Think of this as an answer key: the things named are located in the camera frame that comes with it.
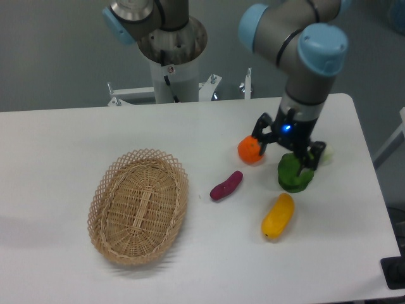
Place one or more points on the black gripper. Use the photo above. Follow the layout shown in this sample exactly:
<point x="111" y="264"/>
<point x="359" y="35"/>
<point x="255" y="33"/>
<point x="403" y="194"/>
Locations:
<point x="292" y="134"/>

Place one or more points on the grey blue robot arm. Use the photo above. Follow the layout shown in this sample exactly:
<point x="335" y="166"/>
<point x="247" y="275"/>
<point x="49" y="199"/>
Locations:
<point x="296" y="37"/>

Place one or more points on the green bok choy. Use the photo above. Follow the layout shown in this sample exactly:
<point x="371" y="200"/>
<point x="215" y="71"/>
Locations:
<point x="291" y="177"/>

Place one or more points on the orange tangerine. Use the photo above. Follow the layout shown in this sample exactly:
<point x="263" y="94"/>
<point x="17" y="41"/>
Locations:
<point x="249" y="150"/>

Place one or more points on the yellow mango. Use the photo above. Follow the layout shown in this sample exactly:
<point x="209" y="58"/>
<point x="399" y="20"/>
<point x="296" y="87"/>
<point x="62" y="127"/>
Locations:
<point x="277" y="219"/>

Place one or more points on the woven wicker basket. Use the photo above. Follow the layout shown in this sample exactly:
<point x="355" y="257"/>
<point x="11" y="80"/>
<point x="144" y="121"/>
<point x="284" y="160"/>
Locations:
<point x="138" y="207"/>

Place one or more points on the black device at table edge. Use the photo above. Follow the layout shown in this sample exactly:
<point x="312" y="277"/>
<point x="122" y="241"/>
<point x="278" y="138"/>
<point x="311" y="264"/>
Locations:
<point x="393" y="270"/>

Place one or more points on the white metal base frame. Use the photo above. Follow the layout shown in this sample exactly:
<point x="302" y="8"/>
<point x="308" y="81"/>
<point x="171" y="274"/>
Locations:
<point x="167" y="92"/>

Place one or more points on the white frame at right edge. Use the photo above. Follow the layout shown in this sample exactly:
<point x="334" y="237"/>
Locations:
<point x="390" y="145"/>

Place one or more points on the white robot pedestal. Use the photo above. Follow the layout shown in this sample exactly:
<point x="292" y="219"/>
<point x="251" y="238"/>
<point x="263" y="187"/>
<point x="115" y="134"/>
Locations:
<point x="175" y="53"/>

